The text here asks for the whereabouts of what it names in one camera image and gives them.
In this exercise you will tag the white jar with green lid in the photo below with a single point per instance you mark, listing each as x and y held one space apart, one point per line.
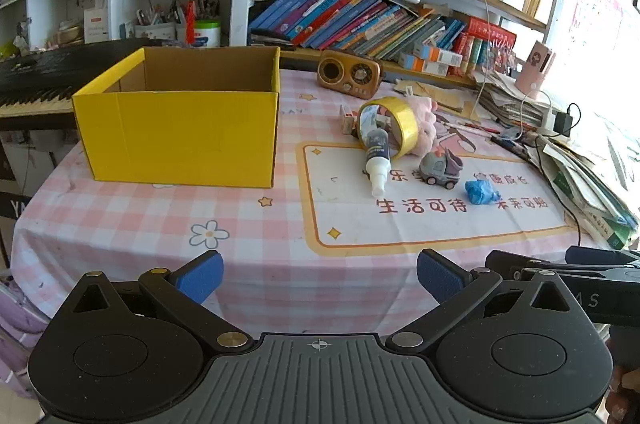
207 36

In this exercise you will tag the brown retro radio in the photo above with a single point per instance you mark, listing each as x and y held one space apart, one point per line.
350 73

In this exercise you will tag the orange white small carton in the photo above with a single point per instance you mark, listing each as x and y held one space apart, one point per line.
422 64
440 53

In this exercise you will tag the bunch of pens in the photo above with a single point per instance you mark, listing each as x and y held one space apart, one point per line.
155 13

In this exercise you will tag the grey purple toy car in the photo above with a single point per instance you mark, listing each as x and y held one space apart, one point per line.
437 168

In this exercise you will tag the red pencil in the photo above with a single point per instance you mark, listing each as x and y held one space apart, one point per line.
467 125

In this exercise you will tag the yellow tape roll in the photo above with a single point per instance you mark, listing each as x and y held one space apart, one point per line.
407 123

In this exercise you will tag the pink plush toy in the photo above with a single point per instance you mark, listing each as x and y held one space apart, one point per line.
429 128

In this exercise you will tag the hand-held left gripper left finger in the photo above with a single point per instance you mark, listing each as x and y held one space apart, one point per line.
200 276

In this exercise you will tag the white box with red label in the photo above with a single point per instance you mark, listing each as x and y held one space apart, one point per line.
96 26

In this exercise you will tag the brown paper envelopes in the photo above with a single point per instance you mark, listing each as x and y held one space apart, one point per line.
440 96

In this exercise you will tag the white eraser with sleeve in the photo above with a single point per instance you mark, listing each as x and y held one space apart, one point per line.
347 121

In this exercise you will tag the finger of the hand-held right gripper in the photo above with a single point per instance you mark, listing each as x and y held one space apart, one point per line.
600 256
525 263

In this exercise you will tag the row of blue picture books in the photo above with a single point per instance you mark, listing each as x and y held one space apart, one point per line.
340 18

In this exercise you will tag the blue crumpled wrapper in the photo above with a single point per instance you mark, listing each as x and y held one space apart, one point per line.
480 193

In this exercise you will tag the purple cloth bag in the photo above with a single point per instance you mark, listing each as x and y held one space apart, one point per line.
20 319

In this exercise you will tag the yellow cardboard box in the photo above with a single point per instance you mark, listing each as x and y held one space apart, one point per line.
175 138

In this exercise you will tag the pink checked tablecloth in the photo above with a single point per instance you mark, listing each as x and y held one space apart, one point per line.
150 229

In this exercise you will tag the wall poster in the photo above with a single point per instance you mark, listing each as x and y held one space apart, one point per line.
600 18

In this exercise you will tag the red tassel ornament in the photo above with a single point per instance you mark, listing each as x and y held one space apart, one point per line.
190 18

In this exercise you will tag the white pen holder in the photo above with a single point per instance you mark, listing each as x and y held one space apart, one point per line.
160 31

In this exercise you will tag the red boxed book set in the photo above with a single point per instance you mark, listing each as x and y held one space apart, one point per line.
490 33

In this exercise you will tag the black electronic keyboard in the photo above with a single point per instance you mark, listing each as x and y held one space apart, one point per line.
40 73

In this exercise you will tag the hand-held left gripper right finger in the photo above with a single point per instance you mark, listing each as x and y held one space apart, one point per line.
442 276

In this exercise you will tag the stack of loose papers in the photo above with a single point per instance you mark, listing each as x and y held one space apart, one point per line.
575 184

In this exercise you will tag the person's right hand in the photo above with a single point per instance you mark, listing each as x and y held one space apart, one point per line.
625 396

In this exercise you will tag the pink desk holder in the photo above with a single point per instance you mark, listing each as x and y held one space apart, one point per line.
532 68

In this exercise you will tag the black power adapter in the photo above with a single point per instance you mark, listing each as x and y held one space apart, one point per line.
565 122

